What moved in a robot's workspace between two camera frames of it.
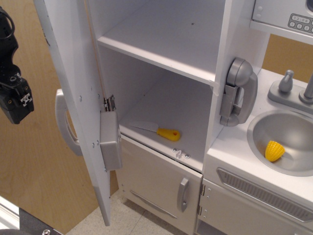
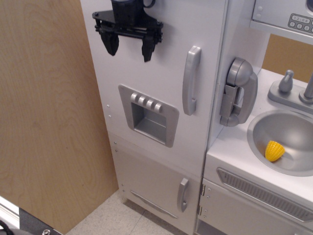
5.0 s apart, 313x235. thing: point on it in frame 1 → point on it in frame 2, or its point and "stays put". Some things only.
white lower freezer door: [159, 186] stays put
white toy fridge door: [68, 27] → [166, 106]
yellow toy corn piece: [274, 151] stays put
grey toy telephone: [239, 99] stays put
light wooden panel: [39, 173] stays put
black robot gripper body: [16, 100] → [129, 17]
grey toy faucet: [284, 91] stays put
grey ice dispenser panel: [110, 140] → [150, 117]
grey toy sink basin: [293, 129] stays put
